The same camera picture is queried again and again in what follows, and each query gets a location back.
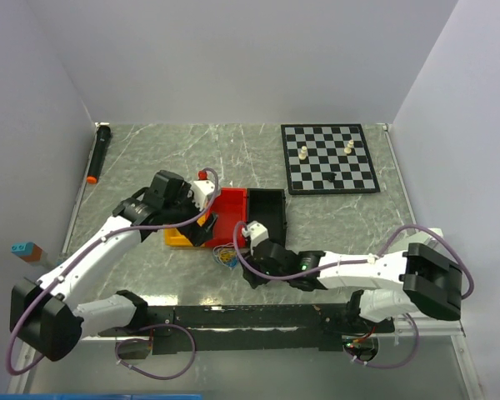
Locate black plastic bin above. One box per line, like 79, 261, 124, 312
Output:
246, 188, 288, 246

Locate white chess piece right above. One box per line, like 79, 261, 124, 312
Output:
344, 140, 354, 154

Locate white chess piece left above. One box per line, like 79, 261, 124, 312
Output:
298, 146, 308, 161

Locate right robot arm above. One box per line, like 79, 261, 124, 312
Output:
237, 239, 463, 333

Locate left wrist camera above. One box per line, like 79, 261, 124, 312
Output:
190, 169, 217, 211

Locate grey white stand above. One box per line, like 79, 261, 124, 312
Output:
410, 230, 439, 250

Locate white wire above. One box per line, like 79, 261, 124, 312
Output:
212, 245, 237, 263

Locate white chess piece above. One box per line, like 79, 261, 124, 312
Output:
298, 146, 308, 161
344, 140, 354, 154

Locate red plastic bin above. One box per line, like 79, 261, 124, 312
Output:
197, 187, 248, 248

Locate blue brown toy block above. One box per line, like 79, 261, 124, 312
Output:
11, 242, 48, 266

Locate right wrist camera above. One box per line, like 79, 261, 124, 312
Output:
242, 221, 269, 243

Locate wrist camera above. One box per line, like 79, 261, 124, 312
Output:
242, 221, 269, 243
190, 169, 217, 211

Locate chessboard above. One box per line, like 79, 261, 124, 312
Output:
281, 124, 380, 196

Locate yellow wire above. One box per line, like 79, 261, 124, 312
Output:
216, 247, 238, 266

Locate aluminium rail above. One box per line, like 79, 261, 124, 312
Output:
394, 317, 465, 337

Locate yellow plastic bin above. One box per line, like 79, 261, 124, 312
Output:
163, 228, 193, 248

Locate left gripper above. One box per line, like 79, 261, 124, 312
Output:
163, 183, 218, 246

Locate black marker orange cap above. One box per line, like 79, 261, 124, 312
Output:
86, 125, 113, 184

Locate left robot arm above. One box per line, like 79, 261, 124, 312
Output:
9, 167, 220, 361

